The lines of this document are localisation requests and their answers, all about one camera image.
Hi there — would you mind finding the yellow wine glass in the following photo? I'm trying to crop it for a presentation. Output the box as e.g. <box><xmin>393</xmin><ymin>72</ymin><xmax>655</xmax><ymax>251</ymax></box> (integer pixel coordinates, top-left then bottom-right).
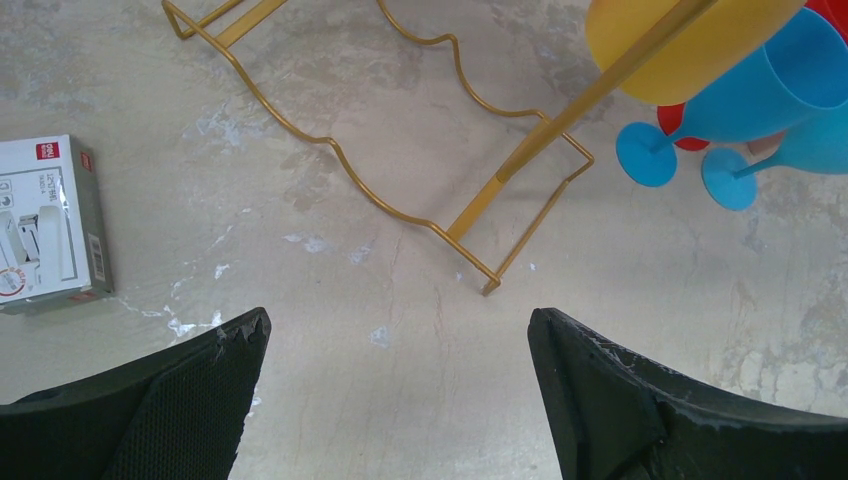
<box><xmin>585</xmin><ymin>0</ymin><xmax>804</xmax><ymax>106</ymax></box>

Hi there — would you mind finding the white stapler box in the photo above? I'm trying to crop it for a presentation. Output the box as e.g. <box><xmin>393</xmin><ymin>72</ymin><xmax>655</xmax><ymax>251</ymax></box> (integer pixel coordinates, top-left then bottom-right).
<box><xmin>1</xmin><ymin>134</ymin><xmax>115</xmax><ymax>315</ymax></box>

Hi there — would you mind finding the gold wire wine glass rack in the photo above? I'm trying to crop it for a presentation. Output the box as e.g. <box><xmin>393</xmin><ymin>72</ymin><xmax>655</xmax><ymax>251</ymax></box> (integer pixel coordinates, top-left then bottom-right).
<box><xmin>161</xmin><ymin>1</ymin><xmax>714</xmax><ymax>296</ymax></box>

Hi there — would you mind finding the light blue wine glass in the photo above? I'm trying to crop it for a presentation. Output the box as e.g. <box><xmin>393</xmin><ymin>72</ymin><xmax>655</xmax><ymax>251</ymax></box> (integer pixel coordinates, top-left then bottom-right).
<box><xmin>701</xmin><ymin>105</ymin><xmax>847</xmax><ymax>211</ymax></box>

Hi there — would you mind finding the red wine glass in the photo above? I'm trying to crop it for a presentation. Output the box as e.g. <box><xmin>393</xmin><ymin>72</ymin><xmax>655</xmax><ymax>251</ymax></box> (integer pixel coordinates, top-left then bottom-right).
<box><xmin>656</xmin><ymin>0</ymin><xmax>847</xmax><ymax>156</ymax></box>

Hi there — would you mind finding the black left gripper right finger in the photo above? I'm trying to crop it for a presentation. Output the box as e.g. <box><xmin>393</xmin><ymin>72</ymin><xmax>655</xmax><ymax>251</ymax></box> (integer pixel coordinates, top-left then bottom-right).
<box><xmin>527</xmin><ymin>308</ymin><xmax>847</xmax><ymax>479</ymax></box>

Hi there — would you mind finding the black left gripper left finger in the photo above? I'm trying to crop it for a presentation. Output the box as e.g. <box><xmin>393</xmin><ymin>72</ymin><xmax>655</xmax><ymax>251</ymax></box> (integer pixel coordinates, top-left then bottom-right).
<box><xmin>1</xmin><ymin>307</ymin><xmax>272</xmax><ymax>479</ymax></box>

